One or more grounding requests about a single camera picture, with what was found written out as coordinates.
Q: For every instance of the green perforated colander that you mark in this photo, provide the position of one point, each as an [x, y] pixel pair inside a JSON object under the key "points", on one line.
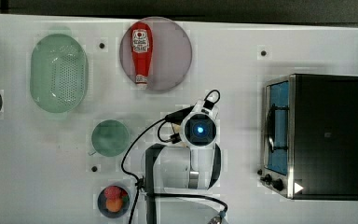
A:
{"points": [[59, 73]]}

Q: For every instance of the red toy fruit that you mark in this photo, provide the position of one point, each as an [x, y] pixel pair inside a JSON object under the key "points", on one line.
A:
{"points": [[114, 192]]}

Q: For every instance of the orange toy fruit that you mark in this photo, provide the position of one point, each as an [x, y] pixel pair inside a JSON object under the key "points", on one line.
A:
{"points": [[114, 205]]}

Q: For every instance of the small grey fruit bowl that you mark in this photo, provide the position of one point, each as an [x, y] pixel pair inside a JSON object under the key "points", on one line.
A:
{"points": [[102, 207]]}

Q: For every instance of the silver toaster oven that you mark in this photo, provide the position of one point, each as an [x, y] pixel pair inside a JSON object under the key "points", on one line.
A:
{"points": [[310, 137]]}

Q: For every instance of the green mug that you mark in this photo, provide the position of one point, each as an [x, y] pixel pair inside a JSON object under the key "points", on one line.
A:
{"points": [[109, 138]]}

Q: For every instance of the red plush ketchup bottle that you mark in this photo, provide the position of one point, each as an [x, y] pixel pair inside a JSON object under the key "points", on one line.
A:
{"points": [[141, 51]]}

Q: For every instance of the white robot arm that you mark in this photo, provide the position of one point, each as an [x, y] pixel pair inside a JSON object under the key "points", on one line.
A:
{"points": [[192, 160]]}

